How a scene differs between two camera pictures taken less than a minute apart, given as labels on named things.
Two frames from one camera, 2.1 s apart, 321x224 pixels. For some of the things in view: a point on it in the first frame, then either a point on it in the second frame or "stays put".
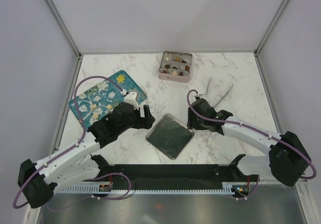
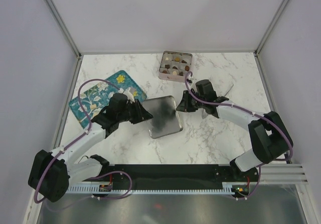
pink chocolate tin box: [175, 66] stays put
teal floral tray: [99, 100] stays put
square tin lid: [170, 136] → [165, 119]
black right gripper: [191, 114] → [184, 105]
